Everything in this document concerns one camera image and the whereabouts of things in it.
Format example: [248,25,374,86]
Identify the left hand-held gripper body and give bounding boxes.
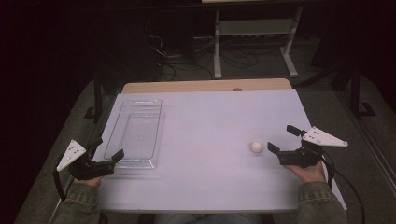
[56,139,116,182]

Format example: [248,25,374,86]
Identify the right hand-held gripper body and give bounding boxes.
[277,125,349,169]

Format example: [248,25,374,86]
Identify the small white ball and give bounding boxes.
[249,140,264,154]

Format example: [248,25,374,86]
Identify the clear plastic tray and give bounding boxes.
[103,98,166,171]

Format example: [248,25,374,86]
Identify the person's left hand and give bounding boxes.
[73,175,104,189]

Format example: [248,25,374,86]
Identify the person's right hand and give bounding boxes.
[283,161,328,185]

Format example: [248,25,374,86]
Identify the black metal stand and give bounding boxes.
[83,73,105,123]
[348,60,376,120]

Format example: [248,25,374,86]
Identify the white table cover sheet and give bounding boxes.
[92,88,348,214]

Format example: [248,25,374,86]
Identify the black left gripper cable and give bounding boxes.
[51,154,68,203]

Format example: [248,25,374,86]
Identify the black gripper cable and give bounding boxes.
[320,151,365,224]
[51,154,68,203]

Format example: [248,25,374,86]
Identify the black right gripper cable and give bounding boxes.
[320,151,365,224]

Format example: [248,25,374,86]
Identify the white metal desk frame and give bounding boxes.
[213,6,304,79]

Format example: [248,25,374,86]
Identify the tangle of floor cables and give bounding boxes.
[148,33,261,82]

